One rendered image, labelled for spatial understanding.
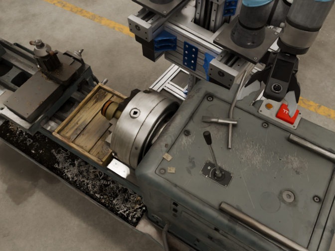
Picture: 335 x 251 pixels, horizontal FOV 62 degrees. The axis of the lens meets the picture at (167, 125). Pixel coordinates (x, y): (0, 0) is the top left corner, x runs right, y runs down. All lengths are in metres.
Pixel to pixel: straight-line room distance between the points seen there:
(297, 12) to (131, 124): 0.60
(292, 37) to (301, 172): 0.44
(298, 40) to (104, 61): 2.36
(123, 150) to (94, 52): 2.06
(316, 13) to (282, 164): 0.46
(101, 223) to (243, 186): 1.44
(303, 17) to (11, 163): 2.30
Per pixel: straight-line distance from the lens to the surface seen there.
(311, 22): 0.66
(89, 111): 1.45
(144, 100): 1.00
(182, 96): 2.26
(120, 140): 1.00
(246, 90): 0.77
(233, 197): 0.85
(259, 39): 1.31
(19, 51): 1.90
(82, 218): 2.19
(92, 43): 3.08
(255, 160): 0.91
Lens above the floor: 2.06
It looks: 61 degrees down
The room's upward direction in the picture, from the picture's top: 1 degrees counter-clockwise
